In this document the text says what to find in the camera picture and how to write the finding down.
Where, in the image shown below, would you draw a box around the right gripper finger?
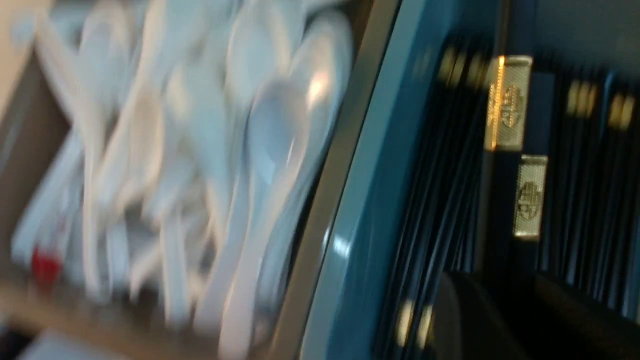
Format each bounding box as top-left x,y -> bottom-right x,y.
430,272 -> 640,360

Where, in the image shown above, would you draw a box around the black chopstick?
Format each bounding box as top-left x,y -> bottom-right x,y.
510,154 -> 548,281
477,55 -> 533,284

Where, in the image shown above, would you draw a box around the black chopsticks in bin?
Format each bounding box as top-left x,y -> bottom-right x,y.
374,37 -> 639,360

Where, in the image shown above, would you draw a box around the blue-grey chopstick bin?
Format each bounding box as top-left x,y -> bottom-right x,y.
298,0 -> 639,360

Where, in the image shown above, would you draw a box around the white spoon right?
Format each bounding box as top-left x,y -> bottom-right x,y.
193,9 -> 354,360

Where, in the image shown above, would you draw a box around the brown spoon bin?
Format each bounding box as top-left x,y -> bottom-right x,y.
1,0 -> 399,360

